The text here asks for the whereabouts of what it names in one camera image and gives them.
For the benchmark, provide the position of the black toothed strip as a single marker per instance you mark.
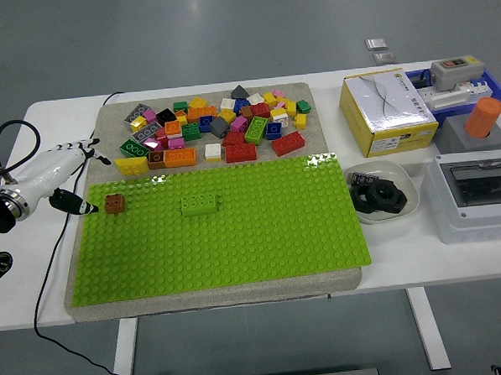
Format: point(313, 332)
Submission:
point(361, 177)

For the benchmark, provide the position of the lime green long brick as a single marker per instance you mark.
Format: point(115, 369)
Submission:
point(256, 129)
point(199, 205)

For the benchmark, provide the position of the grey brick with round holes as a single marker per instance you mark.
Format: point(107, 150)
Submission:
point(147, 132)

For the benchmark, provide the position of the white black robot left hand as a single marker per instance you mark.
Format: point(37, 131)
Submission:
point(44, 173)

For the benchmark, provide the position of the small black device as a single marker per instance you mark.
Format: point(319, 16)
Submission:
point(421, 79)

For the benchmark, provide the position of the orange square brick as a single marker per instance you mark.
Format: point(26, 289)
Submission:
point(173, 127)

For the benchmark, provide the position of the orange brick with round holes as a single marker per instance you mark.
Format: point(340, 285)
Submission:
point(180, 157)

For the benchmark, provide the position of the shiny magenta brick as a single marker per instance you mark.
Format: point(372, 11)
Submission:
point(152, 144)

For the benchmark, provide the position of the white table leg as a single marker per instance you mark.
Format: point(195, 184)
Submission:
point(124, 353)
point(428, 329)

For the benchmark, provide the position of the white square brick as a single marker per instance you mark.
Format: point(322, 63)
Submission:
point(228, 103)
point(279, 116)

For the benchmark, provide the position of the brown square toy brick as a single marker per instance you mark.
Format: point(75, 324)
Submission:
point(114, 204)
point(246, 112)

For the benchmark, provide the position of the orange cylinder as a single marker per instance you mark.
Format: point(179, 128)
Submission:
point(482, 118)

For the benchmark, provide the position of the grey electrical enclosure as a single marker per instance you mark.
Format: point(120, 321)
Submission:
point(454, 223)

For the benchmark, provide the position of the dark grey sloped brick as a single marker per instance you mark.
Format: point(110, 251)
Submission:
point(239, 91)

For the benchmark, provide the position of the yellow white cardboard box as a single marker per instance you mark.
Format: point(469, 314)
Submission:
point(389, 104)

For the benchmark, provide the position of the blue plastic bin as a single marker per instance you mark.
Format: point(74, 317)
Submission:
point(456, 111)

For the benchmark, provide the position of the yellow curved brick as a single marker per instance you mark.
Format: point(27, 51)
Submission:
point(131, 165)

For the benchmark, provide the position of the red long brick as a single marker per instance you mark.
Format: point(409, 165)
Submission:
point(240, 152)
point(289, 143)

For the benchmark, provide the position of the small yellow brick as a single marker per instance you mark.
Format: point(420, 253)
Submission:
point(182, 120)
point(282, 100)

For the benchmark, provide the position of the grey square block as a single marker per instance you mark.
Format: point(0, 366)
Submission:
point(453, 137)

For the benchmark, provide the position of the magenta square brick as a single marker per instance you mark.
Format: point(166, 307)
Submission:
point(149, 115)

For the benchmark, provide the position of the red square brick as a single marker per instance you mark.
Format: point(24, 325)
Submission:
point(162, 135)
point(233, 138)
point(260, 110)

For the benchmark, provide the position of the green square brick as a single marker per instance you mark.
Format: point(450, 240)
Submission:
point(303, 106)
point(191, 131)
point(180, 106)

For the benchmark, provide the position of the grey switch box red button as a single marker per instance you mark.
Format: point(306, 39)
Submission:
point(454, 74)

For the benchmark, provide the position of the blue square brick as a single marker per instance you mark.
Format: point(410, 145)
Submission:
point(274, 130)
point(241, 105)
point(206, 123)

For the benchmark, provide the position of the black square brick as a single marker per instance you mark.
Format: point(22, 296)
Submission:
point(165, 116)

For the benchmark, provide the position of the white and yellow brick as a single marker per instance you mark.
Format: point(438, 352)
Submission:
point(213, 151)

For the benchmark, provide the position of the dark green long brick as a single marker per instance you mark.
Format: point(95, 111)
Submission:
point(134, 148)

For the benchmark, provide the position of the pink square brick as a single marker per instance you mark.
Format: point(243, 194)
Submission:
point(176, 143)
point(239, 123)
point(278, 93)

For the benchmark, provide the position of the dark grey square brick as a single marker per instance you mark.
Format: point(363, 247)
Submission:
point(220, 126)

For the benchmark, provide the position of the silver floor plate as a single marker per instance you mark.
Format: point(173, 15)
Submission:
point(376, 43)
point(384, 58)

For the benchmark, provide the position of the shiny gold brick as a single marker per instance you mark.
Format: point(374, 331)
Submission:
point(138, 123)

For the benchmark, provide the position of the black hex nut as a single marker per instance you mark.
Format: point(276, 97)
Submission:
point(396, 198)
point(356, 199)

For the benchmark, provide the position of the orange long brick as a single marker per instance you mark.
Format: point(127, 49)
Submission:
point(201, 113)

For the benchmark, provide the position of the white terminal block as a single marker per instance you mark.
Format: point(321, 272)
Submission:
point(443, 97)

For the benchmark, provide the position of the white sloped brick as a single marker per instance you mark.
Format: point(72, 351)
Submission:
point(255, 98)

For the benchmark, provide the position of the small orange brick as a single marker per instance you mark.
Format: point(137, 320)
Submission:
point(180, 113)

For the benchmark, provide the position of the yellow square brick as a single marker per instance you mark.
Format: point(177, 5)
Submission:
point(226, 115)
point(300, 120)
point(197, 103)
point(269, 99)
point(291, 108)

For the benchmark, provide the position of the brown brick with round hole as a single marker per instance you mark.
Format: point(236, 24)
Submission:
point(156, 159)

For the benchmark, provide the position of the grey-brown mat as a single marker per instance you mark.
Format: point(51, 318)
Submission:
point(316, 125)

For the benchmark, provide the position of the white dish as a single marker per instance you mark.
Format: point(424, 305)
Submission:
point(384, 170)

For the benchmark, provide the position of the grey studded flat brick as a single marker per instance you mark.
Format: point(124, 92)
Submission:
point(136, 113)

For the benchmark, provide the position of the green studded baseplate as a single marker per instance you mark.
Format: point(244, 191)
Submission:
point(257, 229)

